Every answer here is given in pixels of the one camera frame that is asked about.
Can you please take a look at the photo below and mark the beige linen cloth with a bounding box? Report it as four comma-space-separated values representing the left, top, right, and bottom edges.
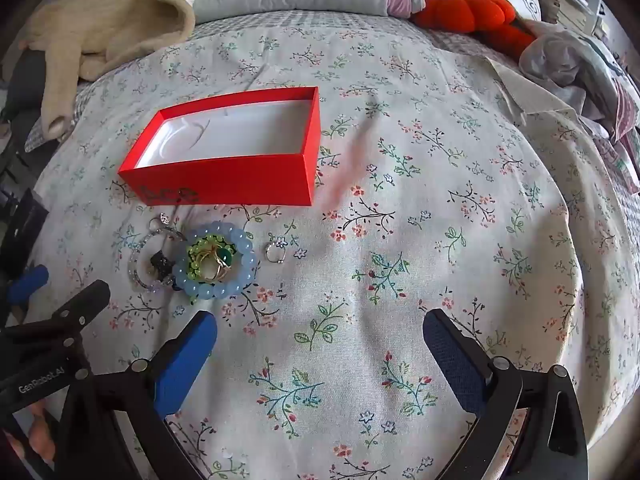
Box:
484, 56, 582, 127

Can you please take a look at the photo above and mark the grey crumpled cloth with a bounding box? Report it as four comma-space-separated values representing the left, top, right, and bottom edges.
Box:
520, 27, 640, 136

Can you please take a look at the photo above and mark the orange pumpkin plush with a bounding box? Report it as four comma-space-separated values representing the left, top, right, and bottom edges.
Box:
412, 0, 537, 54

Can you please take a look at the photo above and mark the red cardboard box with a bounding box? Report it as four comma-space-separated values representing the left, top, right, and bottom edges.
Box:
118, 86, 321, 207

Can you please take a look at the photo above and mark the black flower charm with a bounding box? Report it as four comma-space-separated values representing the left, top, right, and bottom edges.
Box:
150, 252, 174, 279

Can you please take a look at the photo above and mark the gold ring with green stone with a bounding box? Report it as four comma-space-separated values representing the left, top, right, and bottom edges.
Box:
200, 245, 236, 271

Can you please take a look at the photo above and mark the clear crystal bracelet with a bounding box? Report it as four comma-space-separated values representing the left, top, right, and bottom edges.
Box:
129, 227, 188, 291

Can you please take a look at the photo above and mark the beige knitted garment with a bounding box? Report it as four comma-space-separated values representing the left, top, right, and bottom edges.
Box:
22, 0, 201, 136

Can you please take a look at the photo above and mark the floral bed sheet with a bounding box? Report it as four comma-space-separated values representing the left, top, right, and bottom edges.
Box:
25, 10, 640, 480

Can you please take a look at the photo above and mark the dark grey chair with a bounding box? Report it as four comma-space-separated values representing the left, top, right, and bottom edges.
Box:
0, 50, 51, 126

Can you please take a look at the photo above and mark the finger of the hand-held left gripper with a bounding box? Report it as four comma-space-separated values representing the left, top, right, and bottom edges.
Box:
7, 265, 50, 306
0, 280, 112, 343

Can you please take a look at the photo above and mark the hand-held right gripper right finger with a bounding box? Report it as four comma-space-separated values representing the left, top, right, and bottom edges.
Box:
422, 308, 589, 480

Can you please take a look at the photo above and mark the green bead bracelet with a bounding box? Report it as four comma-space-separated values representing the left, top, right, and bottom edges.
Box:
186, 232, 240, 283

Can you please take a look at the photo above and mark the light blue bead bracelet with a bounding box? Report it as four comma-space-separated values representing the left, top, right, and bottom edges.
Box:
172, 223, 259, 301

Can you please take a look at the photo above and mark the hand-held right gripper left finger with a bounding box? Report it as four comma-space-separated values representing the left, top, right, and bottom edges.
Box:
60, 310, 218, 480

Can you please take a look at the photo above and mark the person's left hand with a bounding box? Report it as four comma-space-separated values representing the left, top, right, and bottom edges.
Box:
10, 400, 63, 466

